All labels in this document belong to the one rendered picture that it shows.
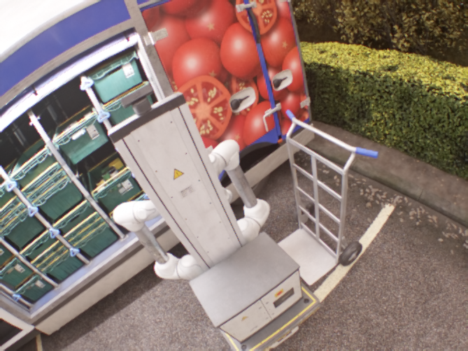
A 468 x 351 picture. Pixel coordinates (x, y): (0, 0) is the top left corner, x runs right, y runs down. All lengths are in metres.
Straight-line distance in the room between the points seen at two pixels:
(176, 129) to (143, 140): 0.15
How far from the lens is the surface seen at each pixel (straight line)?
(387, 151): 3.31
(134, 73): 1.91
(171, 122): 1.02
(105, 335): 2.88
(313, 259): 2.32
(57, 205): 2.12
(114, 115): 1.91
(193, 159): 1.11
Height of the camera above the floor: 2.05
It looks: 38 degrees down
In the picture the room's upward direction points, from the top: 20 degrees counter-clockwise
